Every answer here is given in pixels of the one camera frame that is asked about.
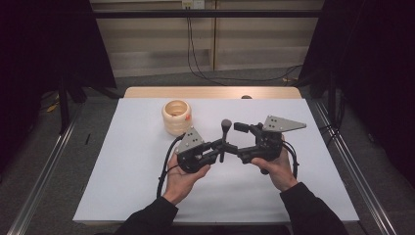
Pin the black curtain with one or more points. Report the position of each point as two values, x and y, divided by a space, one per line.
39 49
375 65

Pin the cream ribbed cup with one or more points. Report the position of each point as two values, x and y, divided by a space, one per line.
176 125

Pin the black metal stand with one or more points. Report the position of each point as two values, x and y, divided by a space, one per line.
332 98
64 107

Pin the yellowish vertical pole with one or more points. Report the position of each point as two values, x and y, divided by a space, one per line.
215 36

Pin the white wall socket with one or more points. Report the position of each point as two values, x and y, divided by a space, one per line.
193 4

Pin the small black stick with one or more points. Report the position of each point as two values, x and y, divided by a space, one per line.
87 139

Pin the black horizontal bar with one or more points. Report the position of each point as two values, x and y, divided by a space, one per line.
208 13

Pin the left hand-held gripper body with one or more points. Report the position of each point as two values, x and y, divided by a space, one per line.
192 156

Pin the person's right hand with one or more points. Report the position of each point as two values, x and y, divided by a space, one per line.
280 171

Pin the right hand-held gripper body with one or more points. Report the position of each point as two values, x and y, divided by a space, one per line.
272 143

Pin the black makeup brush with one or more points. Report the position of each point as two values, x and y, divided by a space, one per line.
226 124

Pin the white table sheet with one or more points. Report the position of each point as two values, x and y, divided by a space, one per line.
130 163

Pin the aluminium floor rail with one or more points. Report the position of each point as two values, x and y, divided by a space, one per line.
42 176
359 176

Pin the person's left hand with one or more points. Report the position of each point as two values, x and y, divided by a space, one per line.
179 184

